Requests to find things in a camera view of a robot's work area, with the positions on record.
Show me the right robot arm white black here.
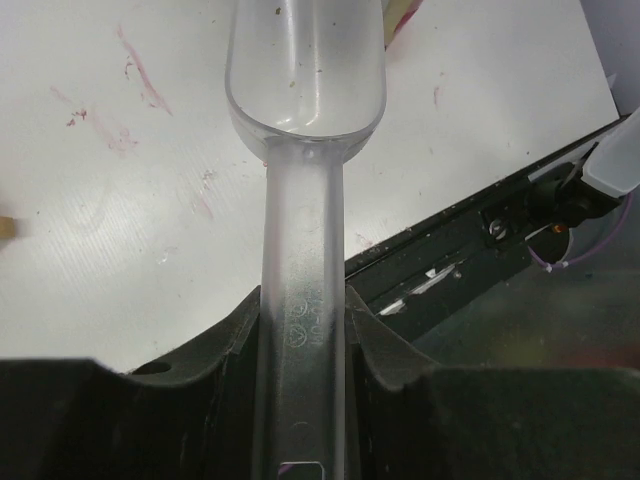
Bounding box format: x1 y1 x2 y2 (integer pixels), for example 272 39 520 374
526 111 639 228

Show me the pink cat-shaped pet bowl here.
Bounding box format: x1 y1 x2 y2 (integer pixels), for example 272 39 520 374
0 216 16 240

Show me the clear plastic scoop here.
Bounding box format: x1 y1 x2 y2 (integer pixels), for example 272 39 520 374
225 0 386 479

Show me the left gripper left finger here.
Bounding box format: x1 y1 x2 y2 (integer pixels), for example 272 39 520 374
1 291 260 479

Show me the black mounting base rail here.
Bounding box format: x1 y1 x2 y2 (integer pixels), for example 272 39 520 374
346 119 627 342

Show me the pet food bag pink white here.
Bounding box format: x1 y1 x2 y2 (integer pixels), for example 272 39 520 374
382 0 423 48

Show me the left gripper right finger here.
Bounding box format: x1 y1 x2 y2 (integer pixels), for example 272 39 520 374
345 289 639 479

